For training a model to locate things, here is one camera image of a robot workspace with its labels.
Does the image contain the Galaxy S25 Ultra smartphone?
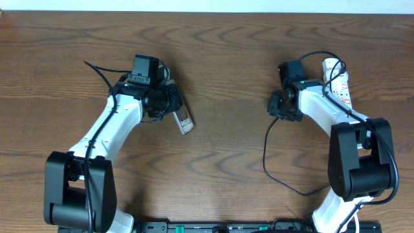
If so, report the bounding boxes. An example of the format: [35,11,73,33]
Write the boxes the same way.
[173,105,195,135]

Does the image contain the black USB-C charging cable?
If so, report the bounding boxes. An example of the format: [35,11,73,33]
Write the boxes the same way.
[262,59,347,197]

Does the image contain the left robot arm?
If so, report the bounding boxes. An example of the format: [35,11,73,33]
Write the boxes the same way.
[43,80,182,232]

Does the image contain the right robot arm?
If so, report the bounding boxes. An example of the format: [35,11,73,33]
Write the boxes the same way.
[268,78,399,232]

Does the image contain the white power strip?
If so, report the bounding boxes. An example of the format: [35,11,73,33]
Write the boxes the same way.
[322,58,353,108]

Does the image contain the black left camera cable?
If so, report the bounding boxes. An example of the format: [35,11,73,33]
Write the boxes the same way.
[80,60,172,233]

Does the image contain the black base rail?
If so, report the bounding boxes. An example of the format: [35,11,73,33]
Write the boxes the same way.
[132,221,382,233]

